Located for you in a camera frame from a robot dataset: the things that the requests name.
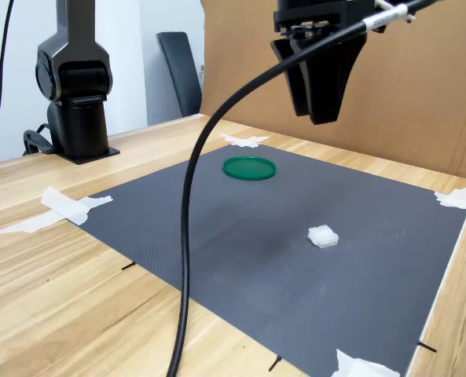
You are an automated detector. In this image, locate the round green lid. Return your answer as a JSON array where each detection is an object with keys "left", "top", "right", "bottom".
[{"left": 222, "top": 156, "right": 277, "bottom": 182}]

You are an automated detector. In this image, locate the black chair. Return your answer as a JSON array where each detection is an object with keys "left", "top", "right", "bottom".
[{"left": 156, "top": 31, "right": 204, "bottom": 119}]

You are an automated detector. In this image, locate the thick black camera cable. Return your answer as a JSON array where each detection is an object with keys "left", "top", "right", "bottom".
[{"left": 165, "top": 0, "right": 446, "bottom": 377}]

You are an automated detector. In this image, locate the dark grey mat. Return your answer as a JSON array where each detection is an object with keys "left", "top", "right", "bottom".
[{"left": 75, "top": 143, "right": 466, "bottom": 377}]

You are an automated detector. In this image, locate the black base cable plug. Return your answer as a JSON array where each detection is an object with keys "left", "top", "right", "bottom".
[{"left": 23, "top": 123, "right": 57, "bottom": 156}]

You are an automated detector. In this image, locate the large brown cardboard partition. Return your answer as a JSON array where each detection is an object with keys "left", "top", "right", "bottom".
[{"left": 199, "top": 0, "right": 466, "bottom": 182}]

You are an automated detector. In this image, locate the small white plastic terminal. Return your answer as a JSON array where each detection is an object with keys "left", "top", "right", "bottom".
[{"left": 306, "top": 224, "right": 339, "bottom": 250}]

